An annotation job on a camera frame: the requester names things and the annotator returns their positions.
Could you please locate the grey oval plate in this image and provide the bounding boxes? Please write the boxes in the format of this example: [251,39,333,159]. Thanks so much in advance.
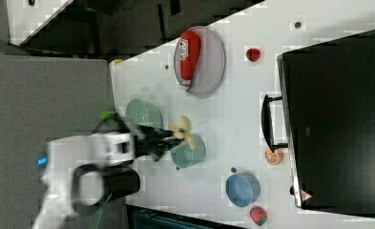
[186,26,225,96]

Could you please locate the black oven door handle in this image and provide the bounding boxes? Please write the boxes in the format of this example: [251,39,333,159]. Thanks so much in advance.
[260,94,288,152]

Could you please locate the red ketchup bottle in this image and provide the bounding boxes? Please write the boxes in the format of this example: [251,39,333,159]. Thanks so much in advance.
[179,31,200,90]

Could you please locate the blue bowl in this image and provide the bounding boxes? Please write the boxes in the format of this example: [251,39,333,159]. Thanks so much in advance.
[225,173,260,207]

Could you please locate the lower black cylinder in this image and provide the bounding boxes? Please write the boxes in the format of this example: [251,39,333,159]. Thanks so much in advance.
[103,167,141,201]

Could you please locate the toy orange slice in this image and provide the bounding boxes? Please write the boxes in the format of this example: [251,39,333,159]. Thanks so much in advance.
[264,149,284,165]

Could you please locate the large green bowl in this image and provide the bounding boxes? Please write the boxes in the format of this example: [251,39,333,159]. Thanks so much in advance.
[125,98,162,129]

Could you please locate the green cup with handle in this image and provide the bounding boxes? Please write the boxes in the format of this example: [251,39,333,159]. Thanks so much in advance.
[171,135,206,169]

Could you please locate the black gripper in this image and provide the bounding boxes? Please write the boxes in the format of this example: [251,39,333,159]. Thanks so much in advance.
[135,125,182,161]

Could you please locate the green tape marker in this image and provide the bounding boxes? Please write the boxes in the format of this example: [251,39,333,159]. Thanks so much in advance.
[99,111,117,121]

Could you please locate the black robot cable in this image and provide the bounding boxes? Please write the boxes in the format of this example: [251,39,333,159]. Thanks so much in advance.
[93,115,135,135]

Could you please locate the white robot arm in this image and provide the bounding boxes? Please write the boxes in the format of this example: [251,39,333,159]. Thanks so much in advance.
[31,127,184,229]

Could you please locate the toy strawberry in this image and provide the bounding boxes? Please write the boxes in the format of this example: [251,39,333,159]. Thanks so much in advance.
[249,206,267,226]

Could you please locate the peeled toy banana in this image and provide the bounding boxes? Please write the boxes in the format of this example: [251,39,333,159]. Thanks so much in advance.
[168,115,196,150]

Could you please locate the black toaster oven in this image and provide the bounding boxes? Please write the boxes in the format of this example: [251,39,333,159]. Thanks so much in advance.
[278,30,375,219]

